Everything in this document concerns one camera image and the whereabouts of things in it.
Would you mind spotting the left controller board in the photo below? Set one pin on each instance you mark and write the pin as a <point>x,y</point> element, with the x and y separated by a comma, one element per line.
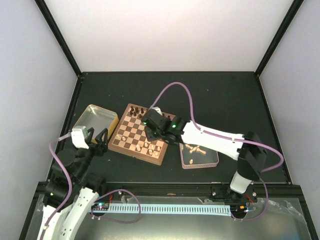
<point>100,206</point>

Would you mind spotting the controller board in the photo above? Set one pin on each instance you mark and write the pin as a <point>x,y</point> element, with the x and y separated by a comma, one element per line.
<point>242,208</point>
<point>100,206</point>

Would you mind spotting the yellow metal tin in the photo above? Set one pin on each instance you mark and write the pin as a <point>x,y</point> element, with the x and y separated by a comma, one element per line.
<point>98,118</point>

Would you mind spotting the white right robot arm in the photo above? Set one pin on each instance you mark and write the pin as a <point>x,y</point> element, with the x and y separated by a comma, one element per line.
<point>250,158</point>

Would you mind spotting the pink plastic tray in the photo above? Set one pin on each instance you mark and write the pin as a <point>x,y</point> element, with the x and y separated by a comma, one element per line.
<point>210,160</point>

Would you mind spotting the white slotted cable duct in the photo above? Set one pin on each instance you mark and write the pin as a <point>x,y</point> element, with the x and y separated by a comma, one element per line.
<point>180,209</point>

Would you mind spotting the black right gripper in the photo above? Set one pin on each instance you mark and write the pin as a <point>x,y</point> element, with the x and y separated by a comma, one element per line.
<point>149,135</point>

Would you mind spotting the right controller board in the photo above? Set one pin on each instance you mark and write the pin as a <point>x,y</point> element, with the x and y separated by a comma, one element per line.
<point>242,208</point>

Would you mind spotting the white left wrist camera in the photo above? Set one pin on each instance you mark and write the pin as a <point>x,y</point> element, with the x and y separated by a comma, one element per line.
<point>78,137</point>

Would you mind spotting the black front rail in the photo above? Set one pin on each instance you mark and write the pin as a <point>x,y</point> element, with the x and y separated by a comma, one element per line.
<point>170,189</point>

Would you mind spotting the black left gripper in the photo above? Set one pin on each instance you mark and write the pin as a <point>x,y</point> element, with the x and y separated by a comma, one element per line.
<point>102,145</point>

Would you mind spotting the light pieces pile in tray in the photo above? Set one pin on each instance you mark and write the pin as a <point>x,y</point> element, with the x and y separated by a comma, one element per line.
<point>195,149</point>

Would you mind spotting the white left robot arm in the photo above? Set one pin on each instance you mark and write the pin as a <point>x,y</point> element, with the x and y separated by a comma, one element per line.
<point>71,192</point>

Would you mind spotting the wooden chessboard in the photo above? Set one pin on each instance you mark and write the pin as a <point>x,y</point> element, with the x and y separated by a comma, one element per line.
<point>133,130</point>

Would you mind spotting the black frame post left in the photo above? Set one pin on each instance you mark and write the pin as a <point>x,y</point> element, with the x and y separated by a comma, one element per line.
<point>46,13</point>

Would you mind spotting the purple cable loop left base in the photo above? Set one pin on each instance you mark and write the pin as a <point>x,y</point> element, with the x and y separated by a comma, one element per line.
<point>120,208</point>

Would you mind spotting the black frame post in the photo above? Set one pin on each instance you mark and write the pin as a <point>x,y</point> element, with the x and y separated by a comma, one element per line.
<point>283,27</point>
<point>46,13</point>

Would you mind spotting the black frame post right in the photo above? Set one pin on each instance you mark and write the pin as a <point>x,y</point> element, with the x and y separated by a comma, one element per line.
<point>283,27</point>

